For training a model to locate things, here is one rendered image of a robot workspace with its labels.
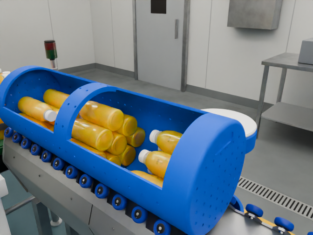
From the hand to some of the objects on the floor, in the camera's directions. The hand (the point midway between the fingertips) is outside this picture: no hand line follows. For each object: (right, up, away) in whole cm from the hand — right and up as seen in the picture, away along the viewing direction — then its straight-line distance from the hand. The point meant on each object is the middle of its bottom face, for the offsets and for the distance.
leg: (+20, -114, +44) cm, 124 cm away
